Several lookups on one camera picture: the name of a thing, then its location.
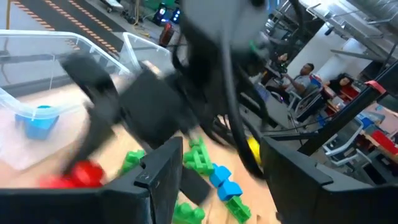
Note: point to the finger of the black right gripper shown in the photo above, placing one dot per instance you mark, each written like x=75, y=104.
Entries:
x=96, y=133
x=93, y=84

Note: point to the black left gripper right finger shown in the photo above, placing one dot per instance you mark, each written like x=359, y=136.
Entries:
x=295, y=186

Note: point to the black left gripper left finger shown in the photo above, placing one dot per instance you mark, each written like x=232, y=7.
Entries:
x=163, y=168

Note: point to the green toy block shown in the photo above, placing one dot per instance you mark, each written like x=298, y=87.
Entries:
x=132, y=160
x=199, y=158
x=186, y=214
x=238, y=210

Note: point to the red toy block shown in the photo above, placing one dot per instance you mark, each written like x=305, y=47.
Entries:
x=87, y=174

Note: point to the blue toy block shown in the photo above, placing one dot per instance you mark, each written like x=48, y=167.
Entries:
x=37, y=124
x=220, y=175
x=229, y=190

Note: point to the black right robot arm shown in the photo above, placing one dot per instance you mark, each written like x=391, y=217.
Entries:
x=202, y=62

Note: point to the clear plastic bin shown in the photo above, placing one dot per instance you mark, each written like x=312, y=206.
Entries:
x=31, y=62
x=140, y=53

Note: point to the yellow plastic piece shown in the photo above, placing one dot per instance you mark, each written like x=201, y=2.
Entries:
x=255, y=149

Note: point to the white office chair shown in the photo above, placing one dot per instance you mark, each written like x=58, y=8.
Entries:
x=342, y=146
x=308, y=102

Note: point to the red bag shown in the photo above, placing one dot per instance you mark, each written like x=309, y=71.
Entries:
x=166, y=34

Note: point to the black striped floor mat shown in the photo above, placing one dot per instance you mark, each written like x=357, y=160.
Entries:
x=62, y=15

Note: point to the grey desk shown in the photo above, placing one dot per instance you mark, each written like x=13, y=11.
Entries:
x=273, y=109

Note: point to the black device blue lights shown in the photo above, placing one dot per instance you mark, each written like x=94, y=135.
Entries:
x=161, y=14

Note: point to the red storage box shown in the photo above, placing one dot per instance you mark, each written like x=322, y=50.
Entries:
x=385, y=143

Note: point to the person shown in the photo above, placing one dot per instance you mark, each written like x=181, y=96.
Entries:
x=339, y=84
x=300, y=82

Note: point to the red clamp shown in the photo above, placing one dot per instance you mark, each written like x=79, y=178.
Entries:
x=374, y=85

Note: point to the black frame post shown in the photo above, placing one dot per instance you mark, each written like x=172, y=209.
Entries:
x=351, y=115

